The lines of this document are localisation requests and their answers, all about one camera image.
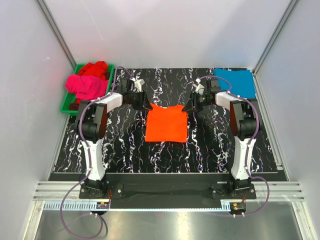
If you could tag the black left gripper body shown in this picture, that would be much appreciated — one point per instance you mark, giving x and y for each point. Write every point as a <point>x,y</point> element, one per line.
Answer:
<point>136,99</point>

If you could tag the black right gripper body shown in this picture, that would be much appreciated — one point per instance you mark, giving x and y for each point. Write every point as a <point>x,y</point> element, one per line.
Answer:
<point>199,101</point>

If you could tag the orange t shirt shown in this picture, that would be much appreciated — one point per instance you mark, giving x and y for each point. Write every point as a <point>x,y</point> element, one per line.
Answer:
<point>166,124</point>

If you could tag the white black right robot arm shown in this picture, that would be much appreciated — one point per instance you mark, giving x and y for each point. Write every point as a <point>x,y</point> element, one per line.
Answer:
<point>244,122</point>

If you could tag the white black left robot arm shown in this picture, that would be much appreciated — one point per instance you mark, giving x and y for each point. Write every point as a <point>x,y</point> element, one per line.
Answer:
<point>91,126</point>

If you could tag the folded blue t shirt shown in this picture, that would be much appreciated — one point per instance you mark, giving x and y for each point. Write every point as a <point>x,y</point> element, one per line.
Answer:
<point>242,81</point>

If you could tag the red t shirt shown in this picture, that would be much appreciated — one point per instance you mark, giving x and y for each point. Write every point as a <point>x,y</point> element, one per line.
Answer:
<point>98,69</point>

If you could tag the pink t shirt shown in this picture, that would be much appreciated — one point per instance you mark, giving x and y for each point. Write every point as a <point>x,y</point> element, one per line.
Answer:
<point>86,87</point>

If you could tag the dark maroon t shirt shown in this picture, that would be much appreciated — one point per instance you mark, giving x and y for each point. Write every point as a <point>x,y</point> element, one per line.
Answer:
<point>74,106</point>

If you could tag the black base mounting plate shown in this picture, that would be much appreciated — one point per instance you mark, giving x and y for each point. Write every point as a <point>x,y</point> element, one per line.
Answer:
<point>209,200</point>

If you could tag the left connector box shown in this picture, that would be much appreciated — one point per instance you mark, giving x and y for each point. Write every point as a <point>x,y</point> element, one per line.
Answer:
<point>103,205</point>

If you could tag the connector box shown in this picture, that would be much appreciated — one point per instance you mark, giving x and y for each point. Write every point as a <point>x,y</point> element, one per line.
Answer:
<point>238,206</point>
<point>103,205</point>

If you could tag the right connector box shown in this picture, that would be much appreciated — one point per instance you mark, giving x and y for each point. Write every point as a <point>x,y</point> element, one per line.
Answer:
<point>238,206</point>

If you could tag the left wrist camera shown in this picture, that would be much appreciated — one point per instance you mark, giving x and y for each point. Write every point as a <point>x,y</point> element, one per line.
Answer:
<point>130,86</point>

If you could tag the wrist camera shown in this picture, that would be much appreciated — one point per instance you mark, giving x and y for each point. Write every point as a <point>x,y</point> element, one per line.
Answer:
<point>130,86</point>
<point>207,86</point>

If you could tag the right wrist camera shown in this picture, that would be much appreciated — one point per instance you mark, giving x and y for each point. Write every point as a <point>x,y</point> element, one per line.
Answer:
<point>207,86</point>

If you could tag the aluminium frame rail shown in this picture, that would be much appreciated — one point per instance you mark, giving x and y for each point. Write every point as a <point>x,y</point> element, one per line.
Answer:
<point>277,191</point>

